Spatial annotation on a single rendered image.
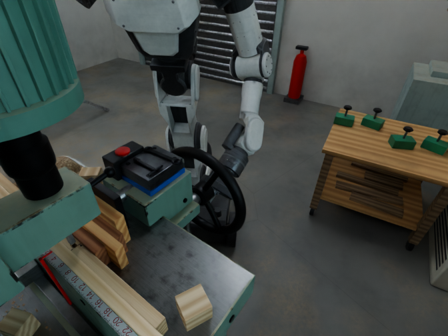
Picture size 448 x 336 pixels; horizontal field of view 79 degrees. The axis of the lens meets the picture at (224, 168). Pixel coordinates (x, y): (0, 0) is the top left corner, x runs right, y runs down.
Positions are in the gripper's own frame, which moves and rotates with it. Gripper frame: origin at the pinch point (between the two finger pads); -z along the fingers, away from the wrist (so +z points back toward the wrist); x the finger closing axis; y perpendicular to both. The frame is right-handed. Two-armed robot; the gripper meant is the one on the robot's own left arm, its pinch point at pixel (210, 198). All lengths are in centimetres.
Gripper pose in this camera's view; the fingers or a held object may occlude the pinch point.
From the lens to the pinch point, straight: 90.7
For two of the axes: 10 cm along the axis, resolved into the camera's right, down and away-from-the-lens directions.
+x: -8.5, -5.1, 0.8
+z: 5.2, -8.2, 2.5
